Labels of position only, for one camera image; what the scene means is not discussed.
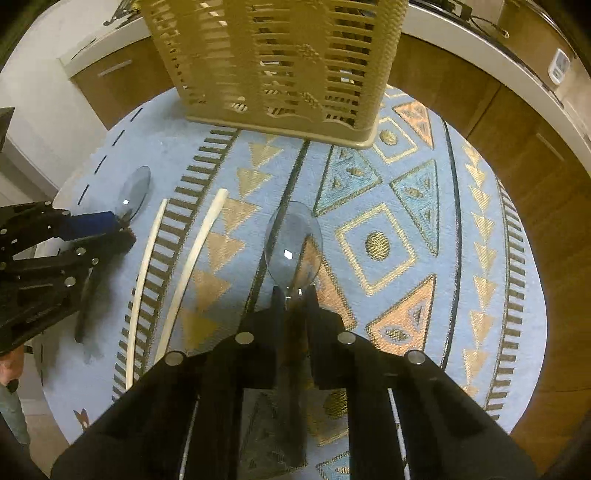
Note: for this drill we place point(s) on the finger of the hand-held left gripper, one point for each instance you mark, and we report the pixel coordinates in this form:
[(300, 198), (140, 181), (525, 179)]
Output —
[(92, 224), (101, 249)]

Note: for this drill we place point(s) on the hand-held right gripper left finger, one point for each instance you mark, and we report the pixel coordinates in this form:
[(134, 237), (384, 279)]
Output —
[(277, 304)]

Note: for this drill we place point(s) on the white refrigerator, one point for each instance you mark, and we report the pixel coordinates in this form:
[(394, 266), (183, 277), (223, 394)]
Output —
[(41, 138)]

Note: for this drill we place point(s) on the wooden chopstick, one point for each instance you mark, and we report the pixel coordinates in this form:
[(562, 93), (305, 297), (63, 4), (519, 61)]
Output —
[(194, 258), (147, 272)]

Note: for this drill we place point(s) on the person's left forearm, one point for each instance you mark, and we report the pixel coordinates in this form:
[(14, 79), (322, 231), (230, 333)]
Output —
[(9, 364)]

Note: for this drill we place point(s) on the steel spoon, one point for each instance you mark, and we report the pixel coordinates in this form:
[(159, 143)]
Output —
[(293, 249)]

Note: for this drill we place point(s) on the blue patterned tablecloth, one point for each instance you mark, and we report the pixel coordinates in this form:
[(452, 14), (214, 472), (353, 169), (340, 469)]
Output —
[(383, 244)]

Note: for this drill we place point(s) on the clear plastic spoon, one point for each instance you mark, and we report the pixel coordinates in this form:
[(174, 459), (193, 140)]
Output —
[(135, 194)]

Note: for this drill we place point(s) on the brown rice cooker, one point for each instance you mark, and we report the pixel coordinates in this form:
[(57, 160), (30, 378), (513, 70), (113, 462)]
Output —
[(531, 41)]

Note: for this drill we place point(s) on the metal slotted spatula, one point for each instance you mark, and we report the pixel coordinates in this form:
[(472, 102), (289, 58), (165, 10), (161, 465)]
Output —
[(121, 14)]

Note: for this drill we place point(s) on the beige slotted plastic utensil basket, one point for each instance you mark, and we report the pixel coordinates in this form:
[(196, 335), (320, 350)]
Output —
[(286, 130)]

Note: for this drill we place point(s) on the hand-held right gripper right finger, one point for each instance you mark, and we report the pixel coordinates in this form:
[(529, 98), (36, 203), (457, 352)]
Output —
[(314, 304)]

